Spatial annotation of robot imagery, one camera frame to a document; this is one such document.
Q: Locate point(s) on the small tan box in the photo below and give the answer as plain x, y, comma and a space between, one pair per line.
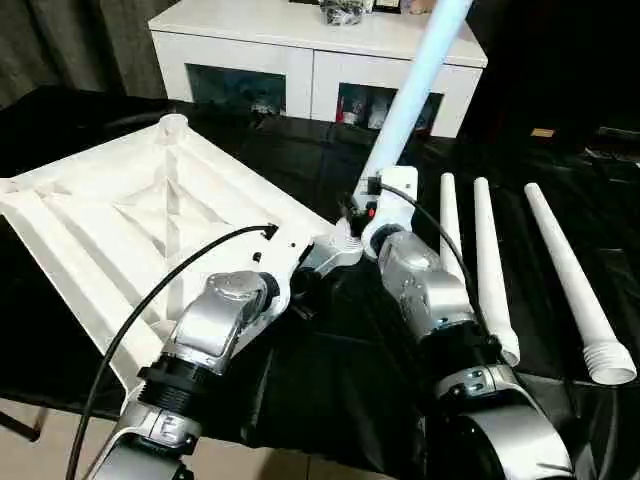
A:
542, 132

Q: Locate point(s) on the white sideboard cabinet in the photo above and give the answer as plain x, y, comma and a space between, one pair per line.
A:
240, 45

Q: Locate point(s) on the tall white bottle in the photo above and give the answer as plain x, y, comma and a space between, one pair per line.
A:
377, 117

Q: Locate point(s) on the dark clutter on cabinet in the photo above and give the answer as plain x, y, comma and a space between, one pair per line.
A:
342, 14

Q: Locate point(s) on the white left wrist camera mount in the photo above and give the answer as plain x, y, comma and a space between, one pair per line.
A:
280, 250

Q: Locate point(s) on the white plastic table top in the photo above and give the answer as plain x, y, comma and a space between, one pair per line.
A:
100, 200

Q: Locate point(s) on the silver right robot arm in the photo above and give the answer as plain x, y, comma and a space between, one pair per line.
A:
430, 295

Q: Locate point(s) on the white plastic table leg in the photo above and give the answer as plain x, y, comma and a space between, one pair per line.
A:
450, 215
415, 90
490, 250
565, 260

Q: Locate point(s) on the grey curtain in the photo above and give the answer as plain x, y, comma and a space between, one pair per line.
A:
65, 45

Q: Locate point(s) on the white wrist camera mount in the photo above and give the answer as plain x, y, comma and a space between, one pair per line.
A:
280, 250
397, 210

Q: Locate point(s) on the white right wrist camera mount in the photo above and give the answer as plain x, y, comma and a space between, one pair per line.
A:
397, 210

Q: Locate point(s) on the black work mat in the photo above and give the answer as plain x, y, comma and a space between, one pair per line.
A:
325, 375

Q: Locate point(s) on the dark long bar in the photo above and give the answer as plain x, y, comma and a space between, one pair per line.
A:
620, 136

